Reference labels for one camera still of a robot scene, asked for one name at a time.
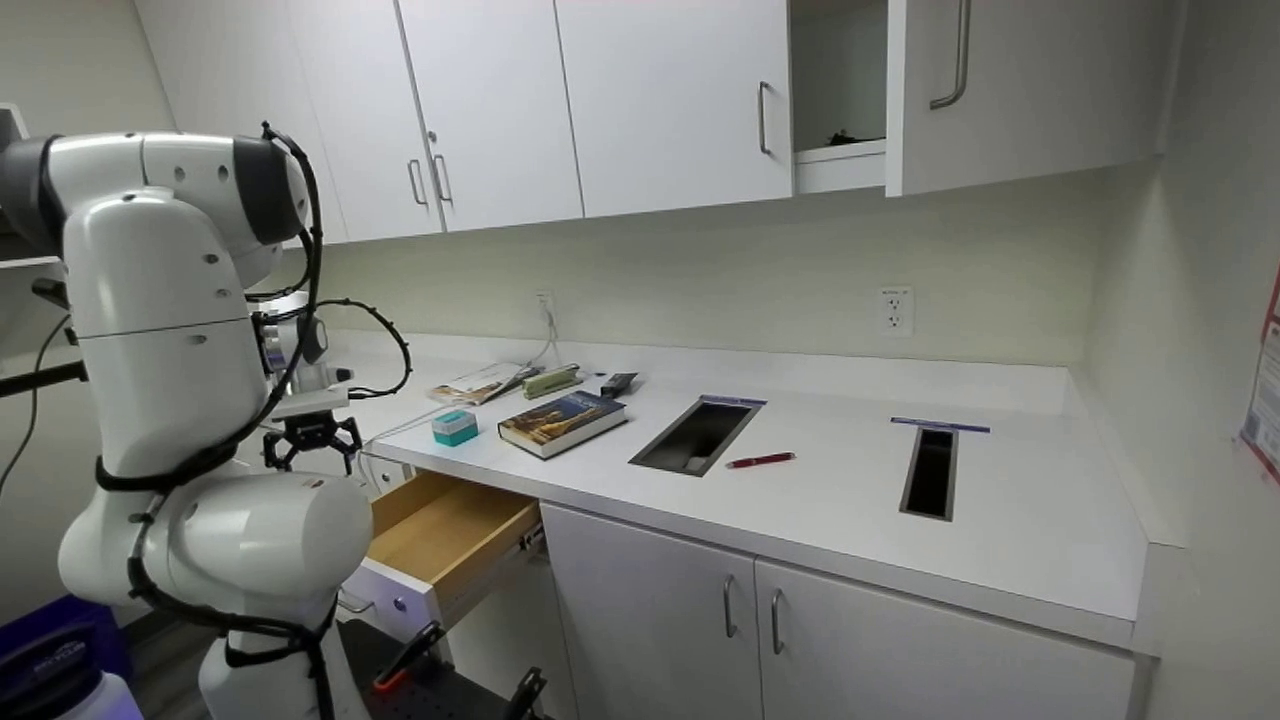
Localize white upper cabinets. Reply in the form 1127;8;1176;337
134;0;1185;240

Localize dark hardcover book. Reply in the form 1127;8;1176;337
498;391;630;460

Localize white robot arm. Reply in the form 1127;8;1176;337
0;129;374;720

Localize wall power outlet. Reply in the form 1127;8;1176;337
875;288;915;338

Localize white lower cabinet doors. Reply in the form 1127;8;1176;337
543;503;1150;720

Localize wall poster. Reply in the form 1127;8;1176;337
1242;279;1280;483

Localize red pen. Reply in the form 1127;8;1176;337
725;452;796;467

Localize small black device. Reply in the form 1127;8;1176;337
601;372;642;400

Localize black red tools on floor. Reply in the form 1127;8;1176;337
342;621;552;720

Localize teal small box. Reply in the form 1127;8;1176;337
432;408;480;449

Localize white wooden drawer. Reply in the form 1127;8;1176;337
342;472;541;640

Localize narrow counter slot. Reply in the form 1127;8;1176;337
900;417;988;519

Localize rectangular counter opening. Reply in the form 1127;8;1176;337
634;394;760;474

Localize stack of papers and magazines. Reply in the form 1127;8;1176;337
432;360;535;408

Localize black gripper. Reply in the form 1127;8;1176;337
264;411;366;472

